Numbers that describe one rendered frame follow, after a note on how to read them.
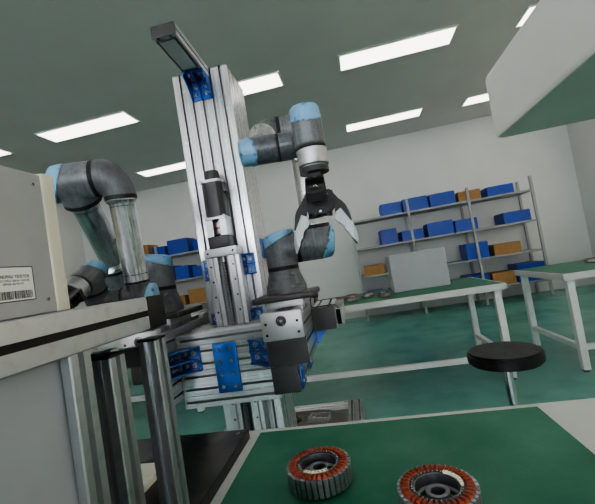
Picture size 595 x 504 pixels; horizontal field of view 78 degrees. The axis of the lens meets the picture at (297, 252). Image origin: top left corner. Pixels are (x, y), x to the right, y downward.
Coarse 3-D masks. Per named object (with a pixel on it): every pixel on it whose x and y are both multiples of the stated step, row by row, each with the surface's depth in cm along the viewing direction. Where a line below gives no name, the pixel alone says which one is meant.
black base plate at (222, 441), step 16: (224, 432) 86; (240, 432) 85; (144, 448) 85; (192, 448) 81; (208, 448) 79; (224, 448) 78; (240, 448) 80; (192, 464) 73; (208, 464) 72; (224, 464) 71; (192, 480) 67; (208, 480) 66; (192, 496) 62; (208, 496) 63
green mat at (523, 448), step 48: (288, 432) 85; (336, 432) 81; (384, 432) 78; (432, 432) 74; (480, 432) 71; (528, 432) 68; (240, 480) 68; (384, 480) 61; (480, 480) 57; (528, 480) 55; (576, 480) 54
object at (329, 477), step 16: (320, 448) 68; (336, 448) 67; (288, 464) 65; (304, 464) 66; (320, 464) 65; (336, 464) 62; (288, 480) 62; (304, 480) 59; (320, 480) 58; (336, 480) 59; (304, 496) 59; (320, 496) 58
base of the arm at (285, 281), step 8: (296, 264) 136; (272, 272) 134; (280, 272) 133; (288, 272) 133; (296, 272) 134; (272, 280) 134; (280, 280) 132; (288, 280) 132; (296, 280) 134; (304, 280) 137; (272, 288) 135; (280, 288) 131; (288, 288) 131; (296, 288) 131; (304, 288) 134
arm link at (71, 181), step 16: (64, 176) 110; (80, 176) 110; (64, 192) 111; (80, 192) 112; (96, 192) 114; (80, 208) 116; (96, 208) 121; (80, 224) 122; (96, 224) 123; (96, 240) 126; (112, 240) 130; (112, 256) 132; (112, 272) 135; (112, 288) 139
